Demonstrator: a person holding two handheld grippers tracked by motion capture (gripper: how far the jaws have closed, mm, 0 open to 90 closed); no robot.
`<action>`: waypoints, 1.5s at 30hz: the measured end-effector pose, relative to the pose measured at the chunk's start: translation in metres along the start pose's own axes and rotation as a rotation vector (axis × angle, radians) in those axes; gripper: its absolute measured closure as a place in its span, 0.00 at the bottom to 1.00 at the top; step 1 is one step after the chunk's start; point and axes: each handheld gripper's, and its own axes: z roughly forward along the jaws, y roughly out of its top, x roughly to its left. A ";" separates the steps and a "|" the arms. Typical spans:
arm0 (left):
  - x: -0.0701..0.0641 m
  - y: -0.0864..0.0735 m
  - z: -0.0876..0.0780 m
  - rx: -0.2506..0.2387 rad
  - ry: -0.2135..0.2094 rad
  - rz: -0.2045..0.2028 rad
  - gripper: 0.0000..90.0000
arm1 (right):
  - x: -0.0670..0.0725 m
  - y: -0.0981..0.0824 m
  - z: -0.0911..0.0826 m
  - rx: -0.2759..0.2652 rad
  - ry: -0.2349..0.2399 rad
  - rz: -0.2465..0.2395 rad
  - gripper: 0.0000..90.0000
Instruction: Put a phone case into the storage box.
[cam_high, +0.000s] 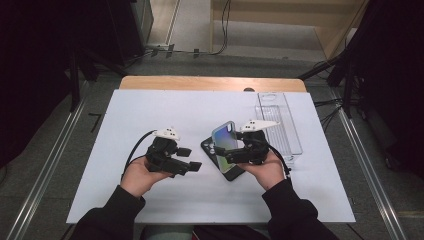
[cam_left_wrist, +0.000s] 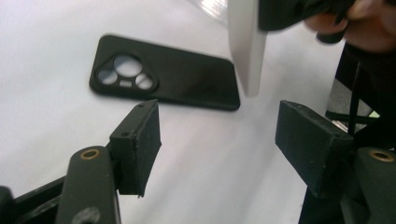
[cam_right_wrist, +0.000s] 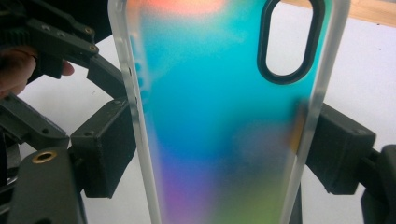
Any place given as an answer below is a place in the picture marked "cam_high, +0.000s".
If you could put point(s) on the wooden table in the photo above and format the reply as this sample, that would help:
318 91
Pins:
200 83

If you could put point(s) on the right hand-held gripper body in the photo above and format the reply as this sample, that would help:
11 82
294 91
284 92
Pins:
253 146

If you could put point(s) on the person's left hand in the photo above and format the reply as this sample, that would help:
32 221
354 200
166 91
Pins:
136 176

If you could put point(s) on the metal floor rail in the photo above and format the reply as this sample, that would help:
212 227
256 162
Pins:
50 166
370 173

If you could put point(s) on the dark round table grommet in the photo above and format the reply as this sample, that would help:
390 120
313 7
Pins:
249 89

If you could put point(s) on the white table board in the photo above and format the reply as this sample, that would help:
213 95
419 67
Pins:
140 106

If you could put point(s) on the black phone case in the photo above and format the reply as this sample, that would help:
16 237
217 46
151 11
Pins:
208 150

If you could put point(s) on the light wooden shelf unit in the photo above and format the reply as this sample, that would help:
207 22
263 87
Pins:
333 30

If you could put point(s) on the clear plastic rack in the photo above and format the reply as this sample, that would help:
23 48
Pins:
283 133

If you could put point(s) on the black cabinet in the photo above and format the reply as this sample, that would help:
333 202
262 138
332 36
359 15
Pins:
133 30

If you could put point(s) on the clear phone case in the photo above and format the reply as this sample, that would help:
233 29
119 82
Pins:
225 140

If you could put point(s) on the person's right hand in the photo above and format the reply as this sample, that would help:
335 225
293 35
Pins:
266 173

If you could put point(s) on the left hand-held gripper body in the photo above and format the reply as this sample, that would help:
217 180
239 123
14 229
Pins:
163 156

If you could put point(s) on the black metal stand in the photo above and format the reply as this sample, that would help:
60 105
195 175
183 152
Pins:
346 86
75 83

